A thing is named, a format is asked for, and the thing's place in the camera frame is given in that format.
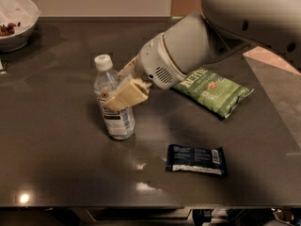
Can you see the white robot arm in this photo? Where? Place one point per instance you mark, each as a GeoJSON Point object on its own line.
{"type": "Point", "coordinates": [221, 29]}

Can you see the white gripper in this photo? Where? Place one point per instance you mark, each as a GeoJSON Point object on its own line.
{"type": "Point", "coordinates": [155, 62]}

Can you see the dark blue snack wrapper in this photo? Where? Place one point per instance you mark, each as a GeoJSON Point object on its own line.
{"type": "Point", "coordinates": [196, 159]}

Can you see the green Kettle chips bag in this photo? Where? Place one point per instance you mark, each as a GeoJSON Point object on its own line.
{"type": "Point", "coordinates": [217, 93]}

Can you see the white bowl with food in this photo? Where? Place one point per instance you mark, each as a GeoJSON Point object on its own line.
{"type": "Point", "coordinates": [18, 19]}

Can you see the clear plastic water bottle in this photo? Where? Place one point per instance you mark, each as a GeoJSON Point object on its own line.
{"type": "Point", "coordinates": [120, 124]}

